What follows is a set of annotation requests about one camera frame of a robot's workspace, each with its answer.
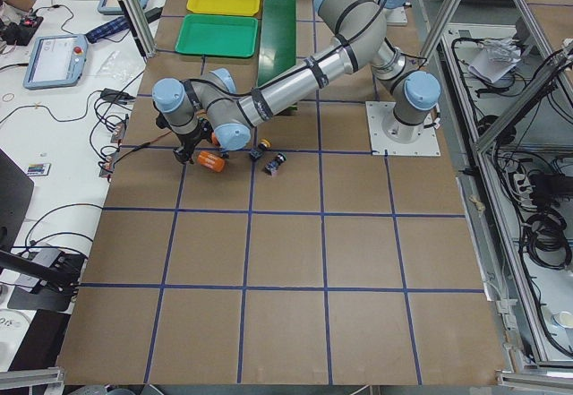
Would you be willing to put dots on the folded blue umbrella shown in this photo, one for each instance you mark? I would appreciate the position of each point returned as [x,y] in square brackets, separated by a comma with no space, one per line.
[107,29]

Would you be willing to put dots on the green push button switch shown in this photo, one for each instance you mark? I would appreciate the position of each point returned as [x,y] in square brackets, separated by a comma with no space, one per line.
[272,167]

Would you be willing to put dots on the green conveyor belt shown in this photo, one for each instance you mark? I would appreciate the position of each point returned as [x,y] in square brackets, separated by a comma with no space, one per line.
[277,50]

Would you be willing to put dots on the near teach pendant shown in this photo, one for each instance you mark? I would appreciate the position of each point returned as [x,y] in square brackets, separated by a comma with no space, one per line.
[56,61]

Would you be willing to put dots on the orange cylinder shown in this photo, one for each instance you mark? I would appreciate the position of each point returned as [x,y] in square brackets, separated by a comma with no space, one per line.
[211,161]

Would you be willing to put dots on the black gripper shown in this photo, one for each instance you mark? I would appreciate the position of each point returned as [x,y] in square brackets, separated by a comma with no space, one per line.
[187,139]

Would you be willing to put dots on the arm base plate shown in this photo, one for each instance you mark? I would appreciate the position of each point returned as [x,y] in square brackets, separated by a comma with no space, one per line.
[388,137]
[396,16]

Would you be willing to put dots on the yellow push button switch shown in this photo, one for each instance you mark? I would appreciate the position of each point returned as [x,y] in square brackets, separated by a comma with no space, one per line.
[259,149]

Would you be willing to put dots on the black power adapter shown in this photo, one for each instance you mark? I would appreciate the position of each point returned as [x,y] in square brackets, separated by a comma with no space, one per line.
[118,96]

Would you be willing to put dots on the green tray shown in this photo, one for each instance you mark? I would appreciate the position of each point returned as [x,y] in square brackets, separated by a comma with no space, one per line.
[217,35]

